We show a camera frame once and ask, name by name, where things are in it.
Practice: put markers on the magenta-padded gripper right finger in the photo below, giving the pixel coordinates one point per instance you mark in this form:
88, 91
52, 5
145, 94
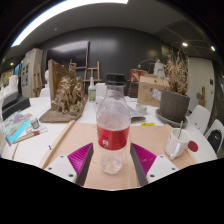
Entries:
145, 160

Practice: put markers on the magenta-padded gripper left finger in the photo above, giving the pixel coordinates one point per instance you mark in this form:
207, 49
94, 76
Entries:
80, 160

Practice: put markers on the clear red-labelled water bottle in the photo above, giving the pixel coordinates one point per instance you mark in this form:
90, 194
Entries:
113, 133

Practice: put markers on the white ceramic mug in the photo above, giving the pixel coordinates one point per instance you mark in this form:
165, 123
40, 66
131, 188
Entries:
176, 143

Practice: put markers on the yellow tag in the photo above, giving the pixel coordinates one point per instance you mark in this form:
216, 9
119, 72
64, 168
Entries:
148, 124

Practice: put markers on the grey plant saucer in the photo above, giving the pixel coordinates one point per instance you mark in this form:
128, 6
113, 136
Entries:
168, 122

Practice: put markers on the printed newspaper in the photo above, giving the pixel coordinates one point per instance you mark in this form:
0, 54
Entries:
137, 114

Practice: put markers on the metal spoon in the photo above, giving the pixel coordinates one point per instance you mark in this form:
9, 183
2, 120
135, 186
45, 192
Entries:
180, 129

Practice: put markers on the small white jar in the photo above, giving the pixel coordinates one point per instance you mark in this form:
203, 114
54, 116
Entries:
141, 109

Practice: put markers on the small paint jar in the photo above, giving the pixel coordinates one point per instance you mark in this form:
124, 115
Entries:
35, 123

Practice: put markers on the grey pot with dried plant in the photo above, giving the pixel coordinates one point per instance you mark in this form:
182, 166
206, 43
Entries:
174, 105

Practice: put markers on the white plastic chair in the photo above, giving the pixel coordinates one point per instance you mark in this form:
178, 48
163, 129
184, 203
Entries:
200, 118

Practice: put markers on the small green-labelled bottle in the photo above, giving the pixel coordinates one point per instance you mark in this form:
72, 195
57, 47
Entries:
92, 91

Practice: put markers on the brown cardboard box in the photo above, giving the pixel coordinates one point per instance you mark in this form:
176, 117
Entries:
148, 90

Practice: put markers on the colourful painted book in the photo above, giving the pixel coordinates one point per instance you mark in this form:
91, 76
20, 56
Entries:
15, 128

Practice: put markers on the white chair behind table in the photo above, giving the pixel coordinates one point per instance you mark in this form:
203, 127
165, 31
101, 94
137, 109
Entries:
101, 90

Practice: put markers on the brown wooden figure statue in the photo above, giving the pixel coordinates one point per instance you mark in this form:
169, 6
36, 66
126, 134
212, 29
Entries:
201, 96

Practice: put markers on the black desktop device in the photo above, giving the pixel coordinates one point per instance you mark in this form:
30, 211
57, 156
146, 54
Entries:
13, 106

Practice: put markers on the wooden easel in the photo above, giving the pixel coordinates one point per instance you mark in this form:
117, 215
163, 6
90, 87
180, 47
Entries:
92, 75

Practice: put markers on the small white plaster bust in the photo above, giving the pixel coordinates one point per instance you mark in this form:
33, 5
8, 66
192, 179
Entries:
47, 78

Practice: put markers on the tall white plaster statue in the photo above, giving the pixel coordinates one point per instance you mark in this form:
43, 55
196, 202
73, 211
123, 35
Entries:
159, 69

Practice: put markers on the white shelf unit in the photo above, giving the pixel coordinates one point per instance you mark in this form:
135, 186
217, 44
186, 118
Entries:
31, 71

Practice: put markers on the round ceiling light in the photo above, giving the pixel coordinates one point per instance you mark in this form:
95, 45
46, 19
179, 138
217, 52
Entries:
213, 48
184, 44

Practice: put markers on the black wall screen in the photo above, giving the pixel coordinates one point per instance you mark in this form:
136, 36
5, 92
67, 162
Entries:
66, 55

